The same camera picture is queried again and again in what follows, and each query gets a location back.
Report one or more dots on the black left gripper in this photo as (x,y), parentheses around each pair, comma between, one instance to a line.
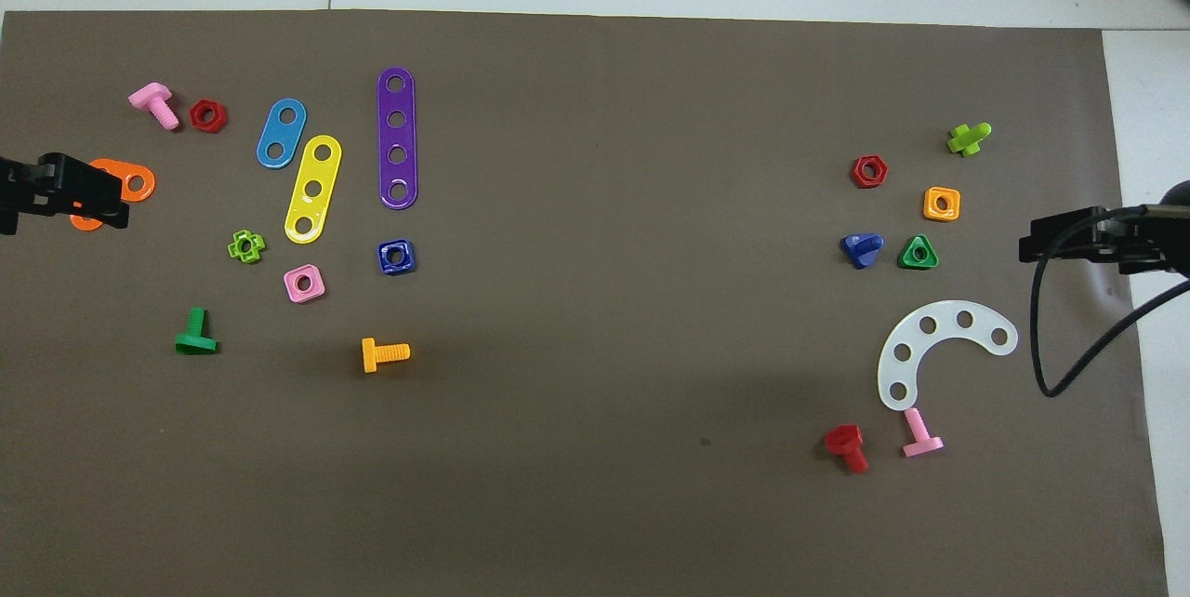
(19,188)

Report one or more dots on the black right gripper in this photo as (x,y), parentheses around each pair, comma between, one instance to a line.
(1148,239)

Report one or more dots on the blue triangle-head bolt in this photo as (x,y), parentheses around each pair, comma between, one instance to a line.
(860,248)

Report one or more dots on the blue square nut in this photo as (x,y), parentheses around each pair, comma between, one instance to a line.
(384,264)

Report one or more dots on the orange heart plate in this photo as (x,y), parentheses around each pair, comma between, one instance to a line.
(125,167)

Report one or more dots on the pink plastic bolt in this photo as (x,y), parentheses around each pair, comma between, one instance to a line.
(920,437)
(151,99)

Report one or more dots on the red hex nut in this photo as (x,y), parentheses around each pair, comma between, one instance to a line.
(857,179)
(197,123)

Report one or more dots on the orange square nut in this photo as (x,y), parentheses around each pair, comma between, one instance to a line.
(929,211)

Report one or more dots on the lime cross-head bolt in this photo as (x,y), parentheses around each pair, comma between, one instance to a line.
(967,139)

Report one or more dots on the green triangle nut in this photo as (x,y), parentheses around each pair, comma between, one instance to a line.
(906,259)

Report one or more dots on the lime cross nut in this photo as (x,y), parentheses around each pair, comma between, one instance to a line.
(234,248)

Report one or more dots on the green plastic bolt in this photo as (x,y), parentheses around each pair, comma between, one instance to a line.
(195,341)

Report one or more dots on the blue two-hole plate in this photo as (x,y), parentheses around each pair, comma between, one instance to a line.
(281,134)

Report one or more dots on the white curved five-hole plate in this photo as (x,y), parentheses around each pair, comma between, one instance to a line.
(891,378)

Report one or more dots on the pink square nut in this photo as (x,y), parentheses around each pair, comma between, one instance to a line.
(291,292)

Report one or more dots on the yellow three-hole plate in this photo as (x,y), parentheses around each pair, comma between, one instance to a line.
(316,171)

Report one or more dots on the red plastic bolt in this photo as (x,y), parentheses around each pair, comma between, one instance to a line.
(844,441)

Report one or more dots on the purple four-hole plate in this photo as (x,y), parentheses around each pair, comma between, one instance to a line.
(397,137)

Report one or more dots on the orange plastic bolt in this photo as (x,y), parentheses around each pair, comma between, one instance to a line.
(376,355)

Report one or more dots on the brown table mat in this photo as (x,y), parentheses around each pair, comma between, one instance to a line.
(604,392)

